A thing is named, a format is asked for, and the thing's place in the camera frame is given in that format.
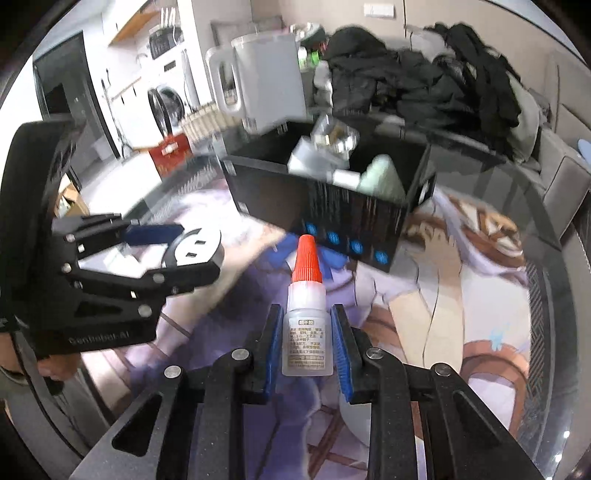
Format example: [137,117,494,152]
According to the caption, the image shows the black storage box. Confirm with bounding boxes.
[221,113,437,271]

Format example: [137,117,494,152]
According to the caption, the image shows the white cube charger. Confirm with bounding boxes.
[329,168,366,189]

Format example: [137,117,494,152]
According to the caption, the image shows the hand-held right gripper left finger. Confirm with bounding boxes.
[69,304,284,480]

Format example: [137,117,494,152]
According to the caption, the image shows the grey sofa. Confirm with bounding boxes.
[508,51,591,241]

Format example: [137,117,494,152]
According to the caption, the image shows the pale green box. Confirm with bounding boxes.
[358,154,411,201]

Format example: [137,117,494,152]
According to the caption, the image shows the pile of dark clothes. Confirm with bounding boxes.
[318,23,525,153]

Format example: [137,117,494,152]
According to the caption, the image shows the glue bottle with red cap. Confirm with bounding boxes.
[281,234,334,377]

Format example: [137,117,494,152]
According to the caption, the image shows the woven basket with dog print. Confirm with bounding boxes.
[180,104,241,144]

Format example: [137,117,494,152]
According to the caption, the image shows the white front-load washing machine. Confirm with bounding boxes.
[139,60,199,139]

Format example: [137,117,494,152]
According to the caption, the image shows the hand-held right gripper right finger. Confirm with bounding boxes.
[331,304,546,480]

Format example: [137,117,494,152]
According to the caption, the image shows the printed cartoon mat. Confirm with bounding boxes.
[115,185,546,480]

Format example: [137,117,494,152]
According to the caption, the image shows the white electric kettle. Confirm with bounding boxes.
[205,33,309,134]

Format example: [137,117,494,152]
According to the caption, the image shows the white wall cabinet wooden shelf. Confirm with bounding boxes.
[108,0,160,47]

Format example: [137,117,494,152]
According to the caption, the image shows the dark glass door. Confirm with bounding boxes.
[32,30,123,190]

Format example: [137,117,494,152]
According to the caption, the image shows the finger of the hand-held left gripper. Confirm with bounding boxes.
[64,262,222,320]
[52,212,184,260]

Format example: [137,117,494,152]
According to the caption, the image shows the person's left hand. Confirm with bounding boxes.
[36,353,82,396]

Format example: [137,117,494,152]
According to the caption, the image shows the glass jar grinder grey base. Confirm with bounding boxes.
[287,115,361,176]

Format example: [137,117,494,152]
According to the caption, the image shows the brown cardboard box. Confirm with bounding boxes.
[58,182,86,217]

